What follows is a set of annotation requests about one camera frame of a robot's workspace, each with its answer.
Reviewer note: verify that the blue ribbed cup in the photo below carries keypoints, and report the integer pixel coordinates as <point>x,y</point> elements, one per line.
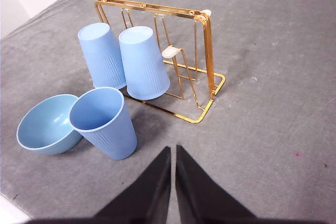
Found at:
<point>101,53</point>
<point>143,66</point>
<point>110,134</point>

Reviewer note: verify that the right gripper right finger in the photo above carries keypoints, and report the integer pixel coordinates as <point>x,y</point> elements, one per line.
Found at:
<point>202,197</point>

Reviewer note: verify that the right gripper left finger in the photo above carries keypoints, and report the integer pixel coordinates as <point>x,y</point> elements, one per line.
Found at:
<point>147,197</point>

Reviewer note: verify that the blue bowl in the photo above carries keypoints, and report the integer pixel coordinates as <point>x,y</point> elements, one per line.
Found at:
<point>44,132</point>

